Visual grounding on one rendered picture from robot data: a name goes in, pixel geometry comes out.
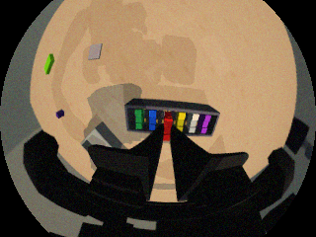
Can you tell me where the green flat block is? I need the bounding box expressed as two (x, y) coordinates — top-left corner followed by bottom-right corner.
(44, 54), (55, 75)

